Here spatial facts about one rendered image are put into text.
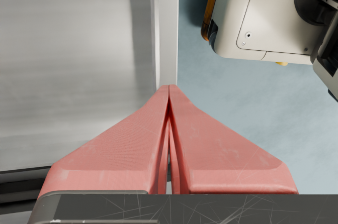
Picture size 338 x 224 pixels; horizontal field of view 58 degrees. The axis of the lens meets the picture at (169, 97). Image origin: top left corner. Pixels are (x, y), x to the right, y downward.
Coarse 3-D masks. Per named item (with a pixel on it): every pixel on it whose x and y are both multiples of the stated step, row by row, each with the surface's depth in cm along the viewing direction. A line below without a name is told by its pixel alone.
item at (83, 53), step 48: (0, 0) 28; (48, 0) 28; (96, 0) 29; (144, 0) 30; (0, 48) 30; (48, 48) 31; (96, 48) 32; (144, 48) 33; (0, 96) 33; (48, 96) 34; (96, 96) 35; (144, 96) 36; (0, 144) 37; (48, 144) 38
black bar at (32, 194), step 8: (168, 168) 43; (168, 176) 43; (0, 184) 41; (8, 184) 41; (16, 184) 41; (24, 184) 41; (32, 184) 41; (40, 184) 41; (0, 192) 40; (8, 192) 40; (16, 192) 40; (24, 192) 40; (32, 192) 40; (0, 200) 40; (8, 200) 41; (16, 200) 41
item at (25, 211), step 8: (24, 200) 42; (32, 200) 42; (0, 208) 41; (8, 208) 41; (16, 208) 41; (24, 208) 41; (32, 208) 41; (0, 216) 40; (8, 216) 45; (16, 216) 46; (24, 216) 46
